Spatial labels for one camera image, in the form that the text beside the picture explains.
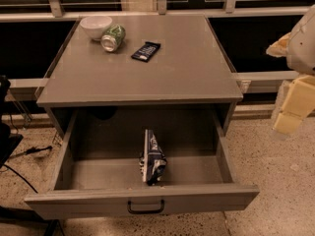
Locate dark blue candy bar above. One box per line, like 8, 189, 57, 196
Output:
131, 41, 160, 62

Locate green soda can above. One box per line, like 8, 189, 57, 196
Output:
100, 25, 126, 52

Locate grey cabinet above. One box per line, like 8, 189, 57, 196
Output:
33, 14, 244, 140

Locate black drawer handle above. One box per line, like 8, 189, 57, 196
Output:
127, 200, 164, 215

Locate metal window railing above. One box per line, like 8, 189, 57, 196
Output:
0, 0, 315, 101

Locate black cable on floor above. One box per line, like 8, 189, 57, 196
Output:
0, 145, 53, 195

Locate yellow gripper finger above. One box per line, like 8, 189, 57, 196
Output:
273, 75, 315, 136
266, 33, 290, 58

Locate blue chip bag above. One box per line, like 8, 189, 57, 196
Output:
139, 129, 167, 186

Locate open grey top drawer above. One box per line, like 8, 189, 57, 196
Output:
26, 109, 259, 219

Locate white bowl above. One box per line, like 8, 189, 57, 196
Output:
80, 16, 112, 40

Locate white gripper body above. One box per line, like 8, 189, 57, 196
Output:
286, 5, 315, 75

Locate black equipment at left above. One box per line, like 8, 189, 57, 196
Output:
0, 75, 23, 167

